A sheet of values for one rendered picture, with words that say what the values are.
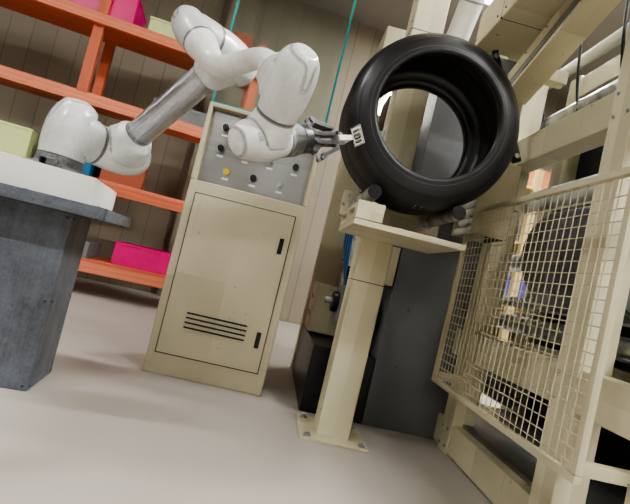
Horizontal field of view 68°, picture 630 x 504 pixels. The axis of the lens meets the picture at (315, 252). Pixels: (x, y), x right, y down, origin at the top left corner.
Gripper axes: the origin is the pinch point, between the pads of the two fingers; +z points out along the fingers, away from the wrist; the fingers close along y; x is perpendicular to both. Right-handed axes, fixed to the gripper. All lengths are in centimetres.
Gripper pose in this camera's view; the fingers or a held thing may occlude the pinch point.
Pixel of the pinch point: (342, 139)
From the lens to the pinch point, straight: 144.5
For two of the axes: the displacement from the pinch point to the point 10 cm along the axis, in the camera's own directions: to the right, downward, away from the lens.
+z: 6.5, -1.9, 7.4
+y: 2.8, 9.6, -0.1
